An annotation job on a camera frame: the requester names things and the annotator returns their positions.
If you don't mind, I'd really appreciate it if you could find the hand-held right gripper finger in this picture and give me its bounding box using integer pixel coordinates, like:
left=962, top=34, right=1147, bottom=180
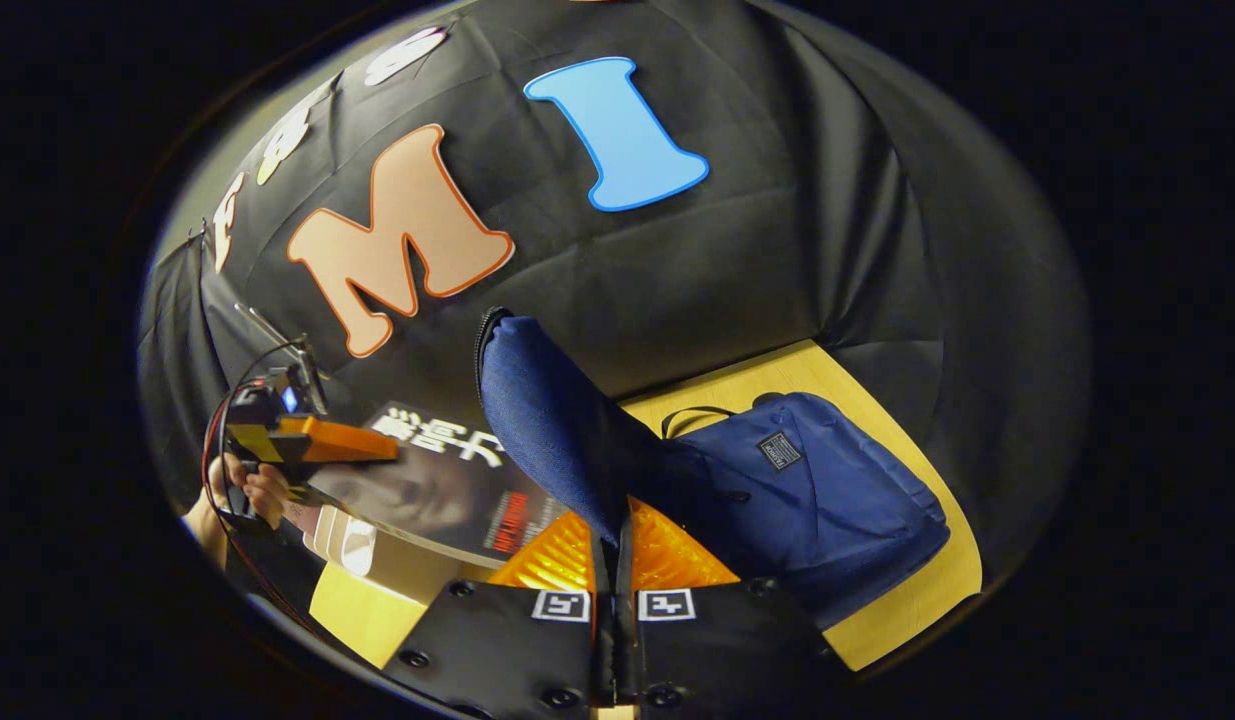
left=382, top=510, right=618, bottom=720
left=617, top=497, right=850, bottom=719

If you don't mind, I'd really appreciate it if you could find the dark grey cover book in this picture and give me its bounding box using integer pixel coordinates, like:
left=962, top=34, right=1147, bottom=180
left=302, top=402, right=573, bottom=569

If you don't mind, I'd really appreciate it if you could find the white bookshelf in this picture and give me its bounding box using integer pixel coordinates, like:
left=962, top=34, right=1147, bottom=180
left=302, top=505, right=493, bottom=606

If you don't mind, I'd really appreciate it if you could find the blue schoolbag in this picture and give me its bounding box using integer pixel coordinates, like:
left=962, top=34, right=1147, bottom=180
left=474, top=308, right=951, bottom=631

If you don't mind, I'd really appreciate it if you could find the black backdrop cloth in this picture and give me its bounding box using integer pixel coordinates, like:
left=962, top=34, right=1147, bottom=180
left=137, top=0, right=1093, bottom=601

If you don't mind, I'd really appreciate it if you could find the red and black cable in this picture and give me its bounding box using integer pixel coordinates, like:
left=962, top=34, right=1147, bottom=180
left=202, top=338, right=323, bottom=641

